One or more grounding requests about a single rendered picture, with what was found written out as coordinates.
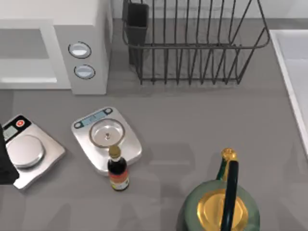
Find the silver scale with round bowl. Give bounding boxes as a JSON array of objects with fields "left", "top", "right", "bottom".
[{"left": 71, "top": 106, "right": 143, "bottom": 177}]

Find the dark bottle with gold cap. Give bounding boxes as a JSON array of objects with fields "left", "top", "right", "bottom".
[{"left": 107, "top": 145, "right": 130, "bottom": 192}]

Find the round microwave knob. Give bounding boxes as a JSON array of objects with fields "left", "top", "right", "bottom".
[
  {"left": 68, "top": 41, "right": 92, "bottom": 59},
  {"left": 73, "top": 64, "right": 96, "bottom": 80}
]

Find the dark grey cutlery holder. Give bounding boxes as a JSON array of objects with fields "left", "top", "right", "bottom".
[{"left": 122, "top": 1, "right": 150, "bottom": 45}]

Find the green and gold kettle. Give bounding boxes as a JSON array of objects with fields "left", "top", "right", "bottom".
[{"left": 178, "top": 148, "right": 261, "bottom": 231}]

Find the pale microwave oven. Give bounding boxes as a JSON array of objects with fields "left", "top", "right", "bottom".
[{"left": 0, "top": 0, "right": 114, "bottom": 95}]

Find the silver scale with red button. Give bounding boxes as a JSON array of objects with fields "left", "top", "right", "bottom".
[{"left": 1, "top": 114, "right": 66, "bottom": 190}]

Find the dark wire dish rack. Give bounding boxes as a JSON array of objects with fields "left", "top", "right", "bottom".
[{"left": 122, "top": 0, "right": 270, "bottom": 86}]

